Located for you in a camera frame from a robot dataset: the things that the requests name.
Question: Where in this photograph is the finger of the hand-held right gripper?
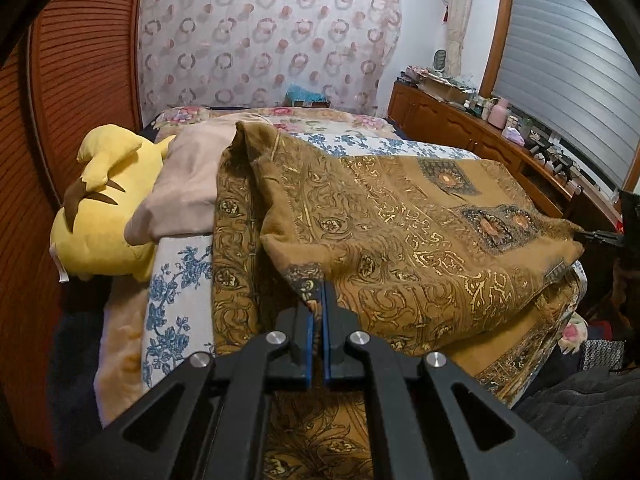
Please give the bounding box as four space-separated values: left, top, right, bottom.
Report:
574 229 627 249

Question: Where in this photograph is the pink bottle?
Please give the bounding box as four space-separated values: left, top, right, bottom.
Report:
487 99 510 130

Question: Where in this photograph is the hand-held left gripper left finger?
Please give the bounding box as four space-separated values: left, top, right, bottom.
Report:
82 280 321 480

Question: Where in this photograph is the pinkish beige cloth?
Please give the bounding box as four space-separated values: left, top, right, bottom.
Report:
124 121 251 246

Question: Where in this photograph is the brown louvered wardrobe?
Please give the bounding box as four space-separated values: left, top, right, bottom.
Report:
0 0 148 461

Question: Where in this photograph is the wooden sideboard cabinet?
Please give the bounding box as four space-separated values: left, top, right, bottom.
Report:
387 82 621 221

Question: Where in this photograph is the blue plastic bag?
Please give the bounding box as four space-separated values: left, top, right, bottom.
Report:
285 82 331 108

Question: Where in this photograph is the brown gold patterned garment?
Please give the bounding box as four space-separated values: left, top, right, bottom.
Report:
212 120 586 480

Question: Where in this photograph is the cardboard box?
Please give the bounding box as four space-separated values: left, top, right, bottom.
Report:
425 77 473 103

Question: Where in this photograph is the wooden window frame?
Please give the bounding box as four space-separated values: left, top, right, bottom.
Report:
477 0 516 98

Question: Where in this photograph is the blue floral white cloth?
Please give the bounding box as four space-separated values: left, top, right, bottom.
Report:
142 130 481 391

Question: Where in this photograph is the dark grey cloth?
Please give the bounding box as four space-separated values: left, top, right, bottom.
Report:
515 370 640 480

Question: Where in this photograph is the mixed clutter pile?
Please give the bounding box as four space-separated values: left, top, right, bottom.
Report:
400 64 476 86

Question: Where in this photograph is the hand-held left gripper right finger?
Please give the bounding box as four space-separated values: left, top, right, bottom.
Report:
322 280 583 480

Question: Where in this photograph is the sheer circle patterned curtain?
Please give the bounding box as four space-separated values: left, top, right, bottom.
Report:
137 0 403 116

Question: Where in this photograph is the yellow plush toy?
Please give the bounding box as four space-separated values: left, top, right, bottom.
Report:
49 124 176 283

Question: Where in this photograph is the grey window blind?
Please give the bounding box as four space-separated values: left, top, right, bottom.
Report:
492 0 640 201

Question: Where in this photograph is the beige window curtain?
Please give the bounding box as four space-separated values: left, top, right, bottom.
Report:
445 0 476 78

